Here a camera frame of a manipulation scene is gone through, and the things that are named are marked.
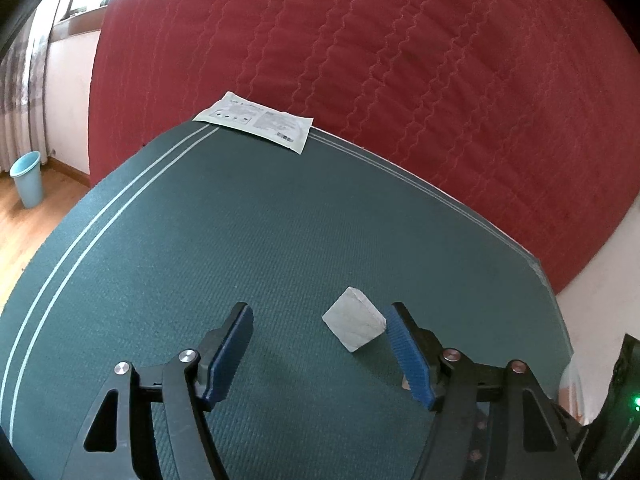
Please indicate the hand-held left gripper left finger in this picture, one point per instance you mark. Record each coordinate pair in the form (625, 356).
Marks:
(230, 355)

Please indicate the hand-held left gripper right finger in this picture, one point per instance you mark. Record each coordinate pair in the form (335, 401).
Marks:
(410, 355)

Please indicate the pale wedge block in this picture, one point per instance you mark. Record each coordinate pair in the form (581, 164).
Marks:
(350, 317)

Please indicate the green table mat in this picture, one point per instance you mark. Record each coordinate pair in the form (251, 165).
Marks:
(200, 235)

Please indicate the white paper sheet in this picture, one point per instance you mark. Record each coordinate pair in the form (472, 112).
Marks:
(250, 115)

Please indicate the blue wastebasket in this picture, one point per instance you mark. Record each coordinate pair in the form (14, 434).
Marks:
(27, 180)

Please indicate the red quilted blanket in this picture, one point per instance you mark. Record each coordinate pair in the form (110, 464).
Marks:
(400, 85)

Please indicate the patterned curtain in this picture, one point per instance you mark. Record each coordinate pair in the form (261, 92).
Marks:
(20, 110)

